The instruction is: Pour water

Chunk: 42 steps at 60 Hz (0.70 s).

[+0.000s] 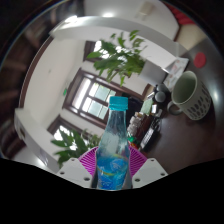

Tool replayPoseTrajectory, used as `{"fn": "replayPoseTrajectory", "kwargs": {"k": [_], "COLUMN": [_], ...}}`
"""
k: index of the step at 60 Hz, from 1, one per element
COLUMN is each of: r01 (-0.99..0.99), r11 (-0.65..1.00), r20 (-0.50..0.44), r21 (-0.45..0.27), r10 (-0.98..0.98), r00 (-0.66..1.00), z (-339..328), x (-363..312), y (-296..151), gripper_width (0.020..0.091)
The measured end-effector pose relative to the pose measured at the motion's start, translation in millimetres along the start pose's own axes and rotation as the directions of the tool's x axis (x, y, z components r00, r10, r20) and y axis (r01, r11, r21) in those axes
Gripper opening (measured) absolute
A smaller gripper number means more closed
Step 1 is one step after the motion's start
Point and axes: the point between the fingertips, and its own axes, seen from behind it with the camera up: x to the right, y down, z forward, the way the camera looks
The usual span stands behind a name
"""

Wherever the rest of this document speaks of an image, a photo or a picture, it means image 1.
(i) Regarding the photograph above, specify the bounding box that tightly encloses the white wall heater unit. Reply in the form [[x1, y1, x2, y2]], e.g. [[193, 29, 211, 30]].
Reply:
[[136, 1, 156, 18]]

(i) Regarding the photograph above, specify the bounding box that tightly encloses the white mug with dark dots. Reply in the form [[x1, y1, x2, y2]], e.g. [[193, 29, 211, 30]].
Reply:
[[166, 70, 213, 121]]

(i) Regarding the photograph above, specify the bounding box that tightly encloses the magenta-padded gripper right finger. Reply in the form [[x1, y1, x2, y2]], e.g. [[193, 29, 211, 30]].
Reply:
[[128, 145, 169, 189]]

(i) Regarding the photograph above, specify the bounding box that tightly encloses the flat round red coaster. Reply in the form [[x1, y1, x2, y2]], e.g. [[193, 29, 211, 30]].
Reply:
[[193, 52, 208, 69]]

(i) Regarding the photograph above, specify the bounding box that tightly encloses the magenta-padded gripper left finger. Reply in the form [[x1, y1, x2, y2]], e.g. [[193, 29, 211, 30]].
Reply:
[[55, 145, 100, 189]]

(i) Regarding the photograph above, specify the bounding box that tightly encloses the printed paper leaflet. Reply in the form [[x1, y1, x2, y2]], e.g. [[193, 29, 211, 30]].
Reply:
[[162, 57, 190, 91]]

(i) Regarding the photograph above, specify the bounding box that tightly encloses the red carpeted staircase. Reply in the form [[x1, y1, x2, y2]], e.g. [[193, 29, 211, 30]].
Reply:
[[166, 3, 198, 26]]

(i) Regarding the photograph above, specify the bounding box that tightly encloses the brown box of white packets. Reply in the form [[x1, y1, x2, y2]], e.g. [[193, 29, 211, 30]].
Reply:
[[127, 111, 148, 138]]

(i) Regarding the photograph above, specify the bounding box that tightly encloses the dark-framed window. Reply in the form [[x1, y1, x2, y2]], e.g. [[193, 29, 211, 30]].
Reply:
[[46, 114, 88, 144], [83, 40, 104, 63]]

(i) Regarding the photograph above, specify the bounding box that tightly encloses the clear bottle with blue label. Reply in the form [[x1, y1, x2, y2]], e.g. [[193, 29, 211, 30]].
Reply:
[[94, 95, 133, 191]]

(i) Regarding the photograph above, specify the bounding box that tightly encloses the dark wooden glazed double door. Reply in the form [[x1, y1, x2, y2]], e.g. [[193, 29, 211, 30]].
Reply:
[[63, 68, 128, 129]]

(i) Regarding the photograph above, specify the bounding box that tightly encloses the leafy plant in white pot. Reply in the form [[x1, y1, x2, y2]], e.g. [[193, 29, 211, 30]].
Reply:
[[50, 128, 101, 169], [85, 29, 168, 88]]

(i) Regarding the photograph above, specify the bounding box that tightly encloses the flat black device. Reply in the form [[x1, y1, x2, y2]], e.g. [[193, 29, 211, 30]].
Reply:
[[139, 118, 162, 151]]

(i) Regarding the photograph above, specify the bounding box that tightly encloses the light green flat pad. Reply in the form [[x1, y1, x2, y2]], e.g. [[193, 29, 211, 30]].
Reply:
[[139, 99, 154, 116]]

